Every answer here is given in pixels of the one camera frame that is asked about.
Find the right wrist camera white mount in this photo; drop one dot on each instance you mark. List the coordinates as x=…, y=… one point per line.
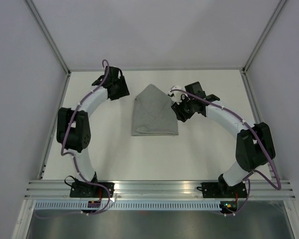
x=177, y=93

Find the right aluminium frame post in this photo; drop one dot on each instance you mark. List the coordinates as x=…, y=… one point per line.
x=264, y=34

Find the left aluminium frame post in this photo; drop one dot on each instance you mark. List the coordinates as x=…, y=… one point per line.
x=48, y=37

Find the aluminium frame post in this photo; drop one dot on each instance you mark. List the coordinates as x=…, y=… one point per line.
x=48, y=37
x=264, y=34

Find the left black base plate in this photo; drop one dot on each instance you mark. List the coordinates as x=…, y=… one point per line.
x=81, y=189

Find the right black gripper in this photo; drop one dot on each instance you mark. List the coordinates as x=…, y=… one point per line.
x=177, y=108

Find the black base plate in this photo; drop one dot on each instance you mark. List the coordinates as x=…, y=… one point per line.
x=81, y=189
x=218, y=190

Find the white slotted cable duct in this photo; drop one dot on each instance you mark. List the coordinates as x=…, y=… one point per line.
x=129, y=205

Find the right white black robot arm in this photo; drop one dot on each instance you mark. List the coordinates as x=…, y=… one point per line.
x=254, y=143

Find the grey cloth napkin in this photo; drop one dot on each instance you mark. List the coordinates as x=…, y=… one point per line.
x=152, y=114

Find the aluminium mounting rail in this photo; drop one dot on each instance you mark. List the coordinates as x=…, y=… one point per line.
x=155, y=190

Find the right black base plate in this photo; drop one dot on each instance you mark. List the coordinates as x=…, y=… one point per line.
x=218, y=190

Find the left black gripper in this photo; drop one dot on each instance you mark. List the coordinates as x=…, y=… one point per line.
x=125, y=91

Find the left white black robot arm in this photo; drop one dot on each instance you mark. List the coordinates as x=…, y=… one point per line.
x=73, y=126

